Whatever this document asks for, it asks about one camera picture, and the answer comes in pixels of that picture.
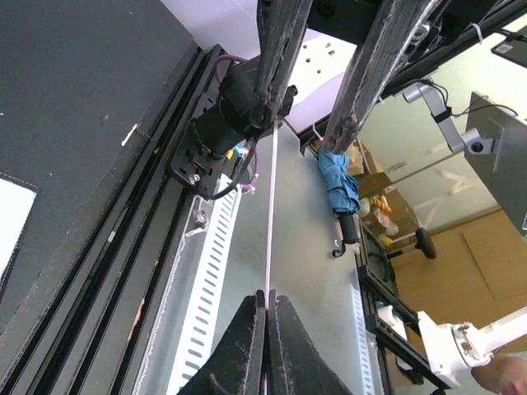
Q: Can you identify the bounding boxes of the blue folded umbrella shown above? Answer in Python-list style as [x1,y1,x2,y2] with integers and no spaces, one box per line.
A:
[317,143,360,258]

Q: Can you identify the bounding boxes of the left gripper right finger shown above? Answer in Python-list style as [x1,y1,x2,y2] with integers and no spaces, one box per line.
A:
[266,290,351,395]

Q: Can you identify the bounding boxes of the cardboard boxes in background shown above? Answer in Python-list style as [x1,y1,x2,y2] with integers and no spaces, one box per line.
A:
[347,141,420,250]

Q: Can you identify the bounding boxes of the grey monitor on arm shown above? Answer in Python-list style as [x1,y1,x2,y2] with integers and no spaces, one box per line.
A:
[402,80,526,237]

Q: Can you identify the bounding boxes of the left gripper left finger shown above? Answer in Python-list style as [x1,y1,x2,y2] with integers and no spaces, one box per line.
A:
[180,290,267,394]

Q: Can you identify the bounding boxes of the black office chair wheel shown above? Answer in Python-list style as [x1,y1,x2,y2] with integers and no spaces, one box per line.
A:
[415,227,436,259]

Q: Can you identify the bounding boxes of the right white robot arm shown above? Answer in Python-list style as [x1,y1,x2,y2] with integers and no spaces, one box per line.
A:
[164,0,476,125]

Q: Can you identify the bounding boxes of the white slotted cable duct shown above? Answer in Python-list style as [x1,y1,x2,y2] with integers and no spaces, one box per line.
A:
[166,190,241,394]

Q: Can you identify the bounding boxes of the black aluminium rail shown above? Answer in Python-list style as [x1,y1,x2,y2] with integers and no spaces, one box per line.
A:
[1,46,223,394]

